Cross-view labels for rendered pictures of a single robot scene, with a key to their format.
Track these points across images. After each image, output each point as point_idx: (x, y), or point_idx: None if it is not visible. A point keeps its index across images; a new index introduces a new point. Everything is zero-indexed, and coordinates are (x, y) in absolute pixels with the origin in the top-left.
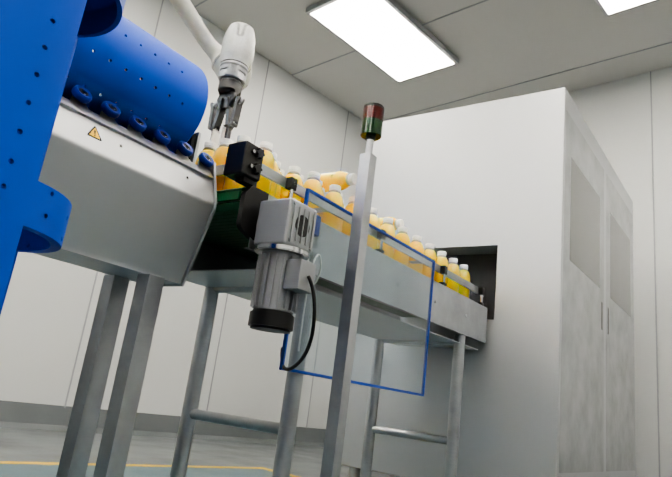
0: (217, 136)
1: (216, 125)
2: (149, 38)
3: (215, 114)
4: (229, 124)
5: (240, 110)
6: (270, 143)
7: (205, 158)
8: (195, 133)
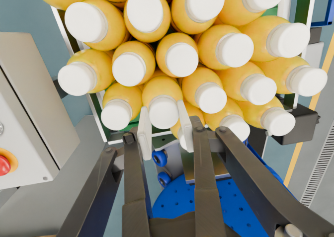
0: (147, 134)
1: (143, 165)
2: None
3: (97, 218)
4: (210, 149)
5: (270, 177)
6: (324, 82)
7: (246, 146)
8: (229, 175)
